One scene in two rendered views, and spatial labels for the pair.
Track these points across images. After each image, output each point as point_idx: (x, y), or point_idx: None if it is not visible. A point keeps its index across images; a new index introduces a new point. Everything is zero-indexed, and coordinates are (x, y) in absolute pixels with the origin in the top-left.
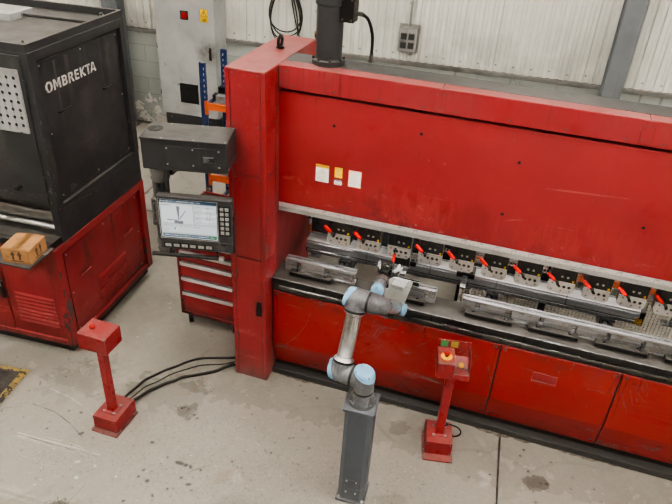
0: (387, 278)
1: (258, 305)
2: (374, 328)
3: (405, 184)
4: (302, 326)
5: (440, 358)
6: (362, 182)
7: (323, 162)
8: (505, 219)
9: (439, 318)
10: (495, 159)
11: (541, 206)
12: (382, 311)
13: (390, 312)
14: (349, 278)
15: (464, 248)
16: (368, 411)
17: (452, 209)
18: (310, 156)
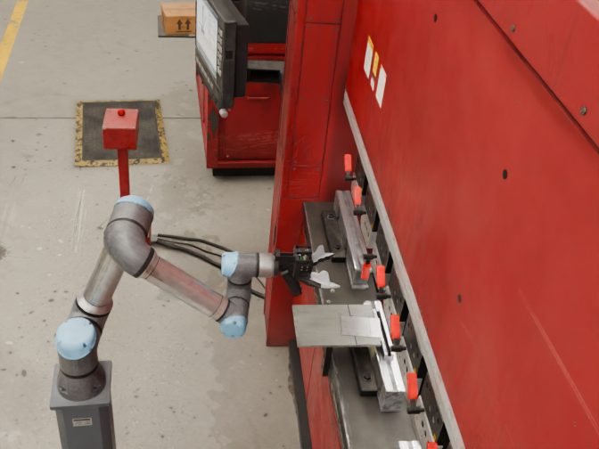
0: (268, 265)
1: (274, 228)
2: (319, 373)
3: (405, 129)
4: (301, 303)
5: None
6: (383, 96)
7: (372, 36)
8: (459, 317)
9: (344, 432)
10: (482, 140)
11: (502, 337)
12: (112, 257)
13: (160, 288)
14: (353, 273)
15: (415, 333)
16: (59, 396)
17: (423, 228)
18: (368, 19)
